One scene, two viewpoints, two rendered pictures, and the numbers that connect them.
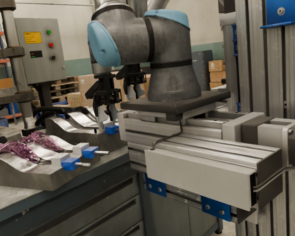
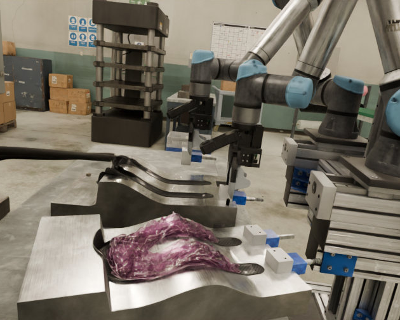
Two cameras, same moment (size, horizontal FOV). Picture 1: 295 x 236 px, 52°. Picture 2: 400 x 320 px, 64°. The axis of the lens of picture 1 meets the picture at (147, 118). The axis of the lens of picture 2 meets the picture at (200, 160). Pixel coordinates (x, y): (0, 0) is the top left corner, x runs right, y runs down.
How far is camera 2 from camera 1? 1.07 m
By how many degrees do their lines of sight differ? 44
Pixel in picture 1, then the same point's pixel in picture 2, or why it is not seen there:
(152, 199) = not seen: hidden behind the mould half
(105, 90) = (248, 145)
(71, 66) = not seen: outside the picture
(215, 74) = (57, 91)
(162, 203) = not seen: hidden behind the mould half
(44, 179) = (298, 298)
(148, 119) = (382, 196)
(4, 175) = (217, 312)
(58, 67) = not seen: outside the picture
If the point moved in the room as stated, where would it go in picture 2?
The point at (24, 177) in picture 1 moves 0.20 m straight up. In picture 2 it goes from (261, 305) to (279, 204)
